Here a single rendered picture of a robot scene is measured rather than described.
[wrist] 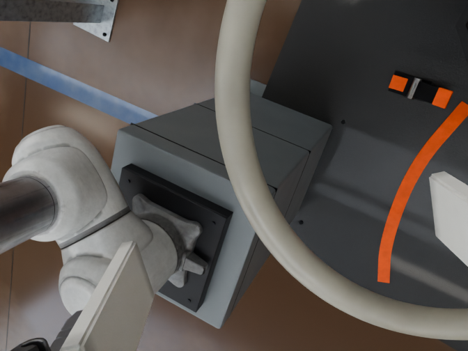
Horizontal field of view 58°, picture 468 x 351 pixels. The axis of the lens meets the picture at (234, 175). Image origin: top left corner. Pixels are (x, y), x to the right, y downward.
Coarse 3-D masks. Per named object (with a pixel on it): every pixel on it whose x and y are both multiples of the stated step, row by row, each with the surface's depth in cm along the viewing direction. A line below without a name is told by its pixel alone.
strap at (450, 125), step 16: (464, 112) 140; (448, 128) 143; (432, 144) 147; (416, 160) 151; (416, 176) 152; (400, 192) 156; (400, 208) 158; (384, 240) 164; (384, 256) 166; (384, 272) 168
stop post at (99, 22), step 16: (0, 0) 137; (16, 0) 142; (32, 0) 147; (48, 0) 154; (64, 0) 163; (80, 0) 172; (96, 0) 182; (112, 0) 178; (0, 16) 139; (16, 16) 145; (32, 16) 151; (48, 16) 157; (64, 16) 164; (80, 16) 172; (96, 16) 180; (112, 16) 181; (96, 32) 187
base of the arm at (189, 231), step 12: (132, 204) 98; (144, 204) 96; (156, 204) 97; (144, 216) 94; (156, 216) 94; (168, 216) 95; (180, 216) 96; (168, 228) 92; (180, 228) 94; (192, 228) 93; (180, 240) 93; (192, 240) 94; (180, 252) 93; (192, 252) 96; (180, 264) 94; (192, 264) 94; (204, 264) 95; (180, 276) 99
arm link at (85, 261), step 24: (96, 240) 78; (120, 240) 80; (144, 240) 84; (168, 240) 90; (72, 264) 76; (96, 264) 76; (144, 264) 81; (168, 264) 88; (72, 288) 75; (72, 312) 78
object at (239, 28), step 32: (256, 0) 33; (224, 32) 33; (256, 32) 34; (224, 64) 34; (224, 96) 35; (224, 128) 35; (224, 160) 37; (256, 160) 37; (256, 192) 37; (256, 224) 38; (288, 224) 39; (288, 256) 39; (320, 288) 40; (352, 288) 40; (384, 320) 41; (416, 320) 41; (448, 320) 41
